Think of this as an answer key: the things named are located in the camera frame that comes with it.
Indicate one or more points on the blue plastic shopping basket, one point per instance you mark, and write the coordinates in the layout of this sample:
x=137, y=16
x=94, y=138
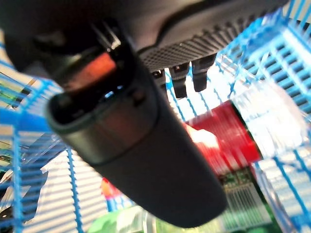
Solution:
x=279, y=60

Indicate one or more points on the clear water bottle red label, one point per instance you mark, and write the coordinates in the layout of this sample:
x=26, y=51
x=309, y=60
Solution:
x=230, y=136

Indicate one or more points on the green drink bottle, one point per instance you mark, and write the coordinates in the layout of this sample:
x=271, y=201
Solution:
x=243, y=208

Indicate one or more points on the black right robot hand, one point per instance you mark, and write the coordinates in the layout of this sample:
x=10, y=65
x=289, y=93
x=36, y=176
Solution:
x=145, y=157

